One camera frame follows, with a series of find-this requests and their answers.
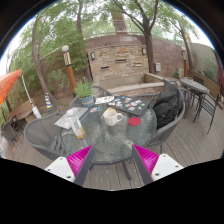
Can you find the leaning slender tree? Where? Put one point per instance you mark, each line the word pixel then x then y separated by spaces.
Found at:
pixel 36 63

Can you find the white ribbed mug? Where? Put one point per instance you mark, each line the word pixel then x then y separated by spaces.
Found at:
pixel 110 118

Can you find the yellow card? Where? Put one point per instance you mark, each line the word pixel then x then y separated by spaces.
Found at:
pixel 110 109

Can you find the grey wicker chair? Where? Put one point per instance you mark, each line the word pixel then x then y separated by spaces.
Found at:
pixel 148 97
pixel 40 133
pixel 100 90
pixel 166 131

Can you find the round dark patio table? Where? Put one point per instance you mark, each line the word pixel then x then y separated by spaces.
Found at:
pixel 195 85

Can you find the blue yellow striped cone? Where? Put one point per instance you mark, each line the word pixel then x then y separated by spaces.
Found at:
pixel 48 101

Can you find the grey wall box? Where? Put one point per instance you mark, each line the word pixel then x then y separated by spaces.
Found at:
pixel 157 67

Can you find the silver laptop with stickers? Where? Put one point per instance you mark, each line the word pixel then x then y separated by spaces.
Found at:
pixel 63 121

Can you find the potted green plant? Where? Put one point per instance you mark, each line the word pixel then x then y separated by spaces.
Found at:
pixel 85 91

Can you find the group of black metal chairs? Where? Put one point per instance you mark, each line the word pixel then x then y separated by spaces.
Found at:
pixel 208 105

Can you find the wooden lamp post with globe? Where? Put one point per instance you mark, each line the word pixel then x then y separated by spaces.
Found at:
pixel 70 75
pixel 185 65

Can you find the flat round red coaster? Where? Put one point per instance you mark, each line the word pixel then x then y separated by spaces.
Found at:
pixel 134 121

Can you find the small colourful photo card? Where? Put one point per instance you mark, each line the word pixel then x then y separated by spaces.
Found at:
pixel 95 109

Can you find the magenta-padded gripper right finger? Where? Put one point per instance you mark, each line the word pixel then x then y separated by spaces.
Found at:
pixel 150 163

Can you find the black wall lantern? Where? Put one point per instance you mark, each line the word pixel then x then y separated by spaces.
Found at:
pixel 92 55
pixel 144 51

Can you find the white sticker sheet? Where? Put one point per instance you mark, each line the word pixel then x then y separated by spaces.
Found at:
pixel 104 99

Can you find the forked-trunk tree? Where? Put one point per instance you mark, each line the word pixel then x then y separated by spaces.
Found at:
pixel 149 50

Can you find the orange patio umbrella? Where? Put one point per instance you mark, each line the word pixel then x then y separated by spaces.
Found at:
pixel 8 83

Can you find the black laptop with stickers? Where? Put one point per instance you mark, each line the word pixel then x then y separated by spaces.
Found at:
pixel 133 106

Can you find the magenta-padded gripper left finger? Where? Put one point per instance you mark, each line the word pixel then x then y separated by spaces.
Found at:
pixel 75 165

